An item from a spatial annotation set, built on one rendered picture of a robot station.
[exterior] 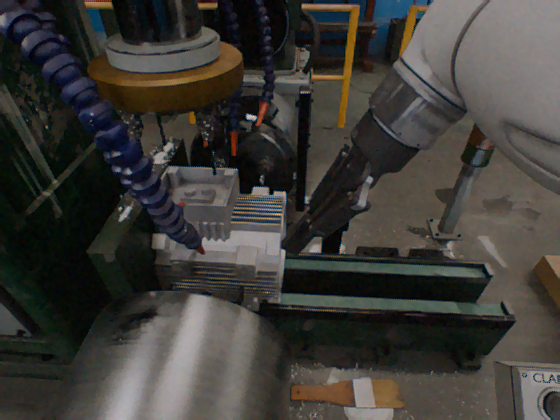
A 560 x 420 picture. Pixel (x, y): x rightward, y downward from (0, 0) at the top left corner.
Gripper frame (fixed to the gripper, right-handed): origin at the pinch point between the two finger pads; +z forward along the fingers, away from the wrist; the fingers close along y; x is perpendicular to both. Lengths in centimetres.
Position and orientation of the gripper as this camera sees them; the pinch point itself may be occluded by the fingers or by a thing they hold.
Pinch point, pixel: (300, 235)
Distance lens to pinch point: 50.1
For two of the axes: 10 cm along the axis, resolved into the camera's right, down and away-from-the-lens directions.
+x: 8.7, 4.1, 2.9
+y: -0.6, 6.6, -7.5
